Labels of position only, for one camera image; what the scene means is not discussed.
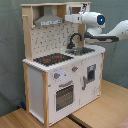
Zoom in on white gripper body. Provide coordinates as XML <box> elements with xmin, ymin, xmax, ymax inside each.
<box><xmin>65</xmin><ymin>14</ymin><xmax>81</xmax><ymax>24</ymax></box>

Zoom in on white microwave door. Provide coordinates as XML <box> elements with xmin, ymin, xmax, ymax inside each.
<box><xmin>67</xmin><ymin>3</ymin><xmax>88</xmax><ymax>15</ymax></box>

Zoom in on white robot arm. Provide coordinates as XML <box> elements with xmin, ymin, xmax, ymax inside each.
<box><xmin>65</xmin><ymin>12</ymin><xmax>128</xmax><ymax>43</ymax></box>

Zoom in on wooden toy kitchen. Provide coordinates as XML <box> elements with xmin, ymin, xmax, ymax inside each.
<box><xmin>22</xmin><ymin>2</ymin><xmax>105</xmax><ymax>127</ymax></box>

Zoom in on grey range hood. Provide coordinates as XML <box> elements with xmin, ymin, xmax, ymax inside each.
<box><xmin>33</xmin><ymin>5</ymin><xmax>63</xmax><ymax>27</ymax></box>

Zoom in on black toy faucet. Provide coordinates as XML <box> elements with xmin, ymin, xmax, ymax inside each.
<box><xmin>66</xmin><ymin>32</ymin><xmax>83</xmax><ymax>50</ymax></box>

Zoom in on metal sink basin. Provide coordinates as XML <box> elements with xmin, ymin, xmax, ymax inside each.
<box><xmin>65</xmin><ymin>47</ymin><xmax>95</xmax><ymax>56</ymax></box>

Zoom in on black stovetop red burners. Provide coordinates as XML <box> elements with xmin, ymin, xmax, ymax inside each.
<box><xmin>34</xmin><ymin>53</ymin><xmax>71</xmax><ymax>66</ymax></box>

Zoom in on right grey red knob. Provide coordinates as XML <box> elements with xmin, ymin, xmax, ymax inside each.
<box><xmin>72</xmin><ymin>66</ymin><xmax>78</xmax><ymax>72</ymax></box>

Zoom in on grey red knob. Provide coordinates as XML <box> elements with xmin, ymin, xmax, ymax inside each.
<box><xmin>72</xmin><ymin>66</ymin><xmax>78</xmax><ymax>72</ymax></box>
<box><xmin>54</xmin><ymin>73</ymin><xmax>60</xmax><ymax>79</ymax></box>

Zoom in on left grey red knob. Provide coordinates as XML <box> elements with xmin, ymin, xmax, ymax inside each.
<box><xmin>54</xmin><ymin>73</ymin><xmax>60</xmax><ymax>79</ymax></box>

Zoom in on oven door with window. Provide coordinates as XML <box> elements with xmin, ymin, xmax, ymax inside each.
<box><xmin>49</xmin><ymin>80</ymin><xmax>80</xmax><ymax>124</ymax></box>

